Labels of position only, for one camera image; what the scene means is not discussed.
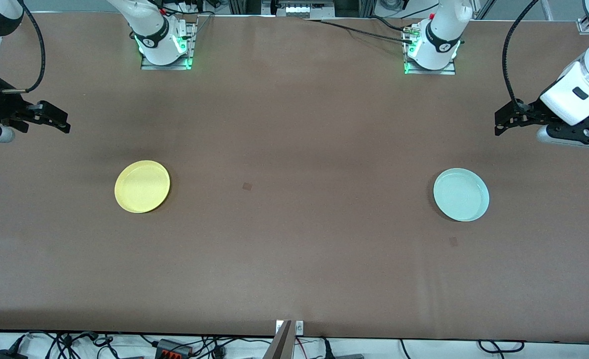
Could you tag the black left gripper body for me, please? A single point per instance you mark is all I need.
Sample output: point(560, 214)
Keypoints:
point(532, 111)

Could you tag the pale green round plate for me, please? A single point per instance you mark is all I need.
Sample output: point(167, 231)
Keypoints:
point(461, 194)

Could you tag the yellow round plate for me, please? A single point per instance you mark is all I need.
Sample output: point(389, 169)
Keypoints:
point(142, 187)

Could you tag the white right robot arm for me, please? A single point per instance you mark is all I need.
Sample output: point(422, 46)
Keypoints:
point(150, 25)

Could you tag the grey terminal block device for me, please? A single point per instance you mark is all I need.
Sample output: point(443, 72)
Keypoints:
point(299, 10)

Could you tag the brown table cover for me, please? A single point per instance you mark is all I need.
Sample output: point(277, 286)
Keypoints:
point(294, 249)

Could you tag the black orange power strip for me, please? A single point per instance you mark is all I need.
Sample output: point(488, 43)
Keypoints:
point(172, 347)

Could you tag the grey wedge-shaped bar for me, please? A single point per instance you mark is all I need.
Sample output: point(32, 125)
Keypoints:
point(280, 346)

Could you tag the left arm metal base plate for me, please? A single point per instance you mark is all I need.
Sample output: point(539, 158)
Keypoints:
point(431, 72)

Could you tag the aluminium corner post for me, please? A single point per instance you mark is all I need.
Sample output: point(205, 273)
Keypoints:
point(584, 26)

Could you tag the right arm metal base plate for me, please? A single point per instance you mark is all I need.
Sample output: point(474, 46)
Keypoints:
point(167, 66)

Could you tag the small metal edge bracket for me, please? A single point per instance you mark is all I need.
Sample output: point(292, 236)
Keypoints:
point(299, 327)

